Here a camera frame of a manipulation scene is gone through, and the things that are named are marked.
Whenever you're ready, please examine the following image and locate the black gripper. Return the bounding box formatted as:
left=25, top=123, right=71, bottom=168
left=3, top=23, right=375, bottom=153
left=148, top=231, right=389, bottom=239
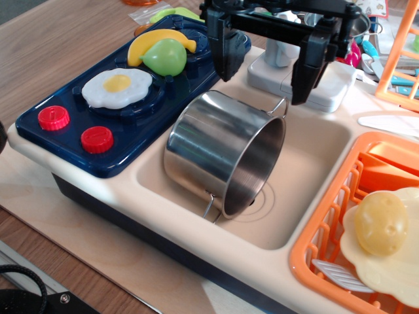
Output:
left=199, top=1, right=361, bottom=105

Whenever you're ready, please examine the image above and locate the stainless steel pot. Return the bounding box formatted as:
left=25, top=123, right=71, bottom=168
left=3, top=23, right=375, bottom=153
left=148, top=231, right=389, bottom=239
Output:
left=163, top=90, right=289, bottom=219

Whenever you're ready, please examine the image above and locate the small steel pot background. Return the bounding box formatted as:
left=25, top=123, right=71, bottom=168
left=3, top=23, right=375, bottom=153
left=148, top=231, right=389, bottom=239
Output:
left=303, top=12, right=384, bottom=44

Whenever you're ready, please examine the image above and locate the cream toy kitchen sink unit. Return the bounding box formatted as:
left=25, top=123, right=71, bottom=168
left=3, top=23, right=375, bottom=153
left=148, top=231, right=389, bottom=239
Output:
left=7, top=83, right=400, bottom=313

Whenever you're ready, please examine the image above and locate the grey toy faucet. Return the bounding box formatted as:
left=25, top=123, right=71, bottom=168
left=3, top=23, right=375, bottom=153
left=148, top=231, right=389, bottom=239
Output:
left=247, top=11, right=357, bottom=114

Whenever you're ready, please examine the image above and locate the green toy pear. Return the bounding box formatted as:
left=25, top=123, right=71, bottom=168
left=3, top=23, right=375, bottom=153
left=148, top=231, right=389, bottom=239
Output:
left=139, top=39, right=187, bottom=77

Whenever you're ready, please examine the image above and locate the green toy cutting board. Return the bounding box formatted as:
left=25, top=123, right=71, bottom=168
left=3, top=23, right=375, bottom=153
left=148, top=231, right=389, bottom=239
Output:
left=149, top=7, right=204, bottom=23

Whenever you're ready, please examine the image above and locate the clear plastic bag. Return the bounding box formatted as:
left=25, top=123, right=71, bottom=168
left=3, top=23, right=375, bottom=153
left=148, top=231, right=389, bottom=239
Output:
left=128, top=1, right=172, bottom=25

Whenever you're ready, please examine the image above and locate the yellow toy banana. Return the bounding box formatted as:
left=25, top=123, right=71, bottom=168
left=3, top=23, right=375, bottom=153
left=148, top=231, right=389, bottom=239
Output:
left=127, top=29, right=197, bottom=67

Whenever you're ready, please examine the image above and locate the white toy knife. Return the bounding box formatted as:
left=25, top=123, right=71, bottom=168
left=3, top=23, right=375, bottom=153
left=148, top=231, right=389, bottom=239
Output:
left=357, top=114, right=419, bottom=137

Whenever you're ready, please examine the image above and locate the toy fried egg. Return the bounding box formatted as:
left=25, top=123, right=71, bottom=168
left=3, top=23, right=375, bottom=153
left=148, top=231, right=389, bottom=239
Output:
left=82, top=68, right=153, bottom=110

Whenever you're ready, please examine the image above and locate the orange toy cheese wedge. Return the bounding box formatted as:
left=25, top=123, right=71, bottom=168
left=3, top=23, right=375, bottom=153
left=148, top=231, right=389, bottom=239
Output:
left=358, top=142, right=418, bottom=192

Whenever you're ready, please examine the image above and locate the blue toy stove top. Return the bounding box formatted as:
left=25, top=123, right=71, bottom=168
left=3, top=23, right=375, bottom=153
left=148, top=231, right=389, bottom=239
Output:
left=15, top=15, right=219, bottom=178

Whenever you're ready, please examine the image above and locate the red stove knob right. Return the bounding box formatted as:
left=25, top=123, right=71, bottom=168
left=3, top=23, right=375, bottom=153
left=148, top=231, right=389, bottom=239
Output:
left=81, top=126, right=114, bottom=154

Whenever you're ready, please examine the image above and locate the red stove knob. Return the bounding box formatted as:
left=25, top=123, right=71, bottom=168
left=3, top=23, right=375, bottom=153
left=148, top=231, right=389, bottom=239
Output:
left=37, top=105, right=70, bottom=131
left=81, top=126, right=114, bottom=154

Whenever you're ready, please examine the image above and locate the orange dish rack basket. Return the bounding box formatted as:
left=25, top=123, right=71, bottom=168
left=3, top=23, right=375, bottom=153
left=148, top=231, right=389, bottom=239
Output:
left=289, top=131, right=418, bottom=313

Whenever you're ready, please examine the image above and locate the yellow toy potato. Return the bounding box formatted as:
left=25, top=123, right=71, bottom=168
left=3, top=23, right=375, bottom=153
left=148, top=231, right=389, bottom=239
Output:
left=354, top=192, right=409, bottom=257

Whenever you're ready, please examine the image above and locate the red stove knob left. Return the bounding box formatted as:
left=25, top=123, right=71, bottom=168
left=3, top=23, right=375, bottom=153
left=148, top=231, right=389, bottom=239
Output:
left=37, top=105, right=70, bottom=131

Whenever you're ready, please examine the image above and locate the white toy spatula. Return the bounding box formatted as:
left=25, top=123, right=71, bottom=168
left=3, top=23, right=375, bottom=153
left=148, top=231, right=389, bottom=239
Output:
left=312, top=259, right=374, bottom=293

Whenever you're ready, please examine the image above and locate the cream toy plate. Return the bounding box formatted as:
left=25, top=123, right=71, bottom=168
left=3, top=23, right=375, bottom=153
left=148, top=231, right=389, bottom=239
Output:
left=340, top=187, right=418, bottom=308

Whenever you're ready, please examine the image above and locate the blue handled toy cutlery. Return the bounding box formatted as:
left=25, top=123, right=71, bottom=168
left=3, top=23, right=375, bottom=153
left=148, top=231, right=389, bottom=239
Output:
left=361, top=41, right=380, bottom=61

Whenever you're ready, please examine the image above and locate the orange upright rack frame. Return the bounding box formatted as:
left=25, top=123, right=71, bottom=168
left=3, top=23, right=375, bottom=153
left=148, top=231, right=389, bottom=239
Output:
left=374, top=0, right=419, bottom=113

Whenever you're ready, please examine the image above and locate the black braided cable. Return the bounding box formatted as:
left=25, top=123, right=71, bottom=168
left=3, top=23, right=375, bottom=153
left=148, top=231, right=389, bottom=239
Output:
left=0, top=264, right=48, bottom=314

